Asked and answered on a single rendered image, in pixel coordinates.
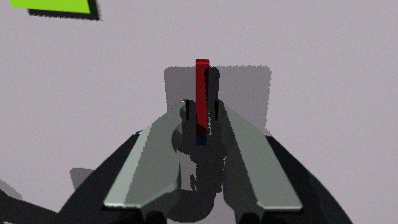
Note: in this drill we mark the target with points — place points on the red rod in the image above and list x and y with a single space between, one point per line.
202 77

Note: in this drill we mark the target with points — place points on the lime green rod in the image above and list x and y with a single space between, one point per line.
83 6

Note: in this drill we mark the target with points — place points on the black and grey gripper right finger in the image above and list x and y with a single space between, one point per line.
262 177

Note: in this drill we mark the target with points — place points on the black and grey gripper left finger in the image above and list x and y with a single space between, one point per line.
142 175

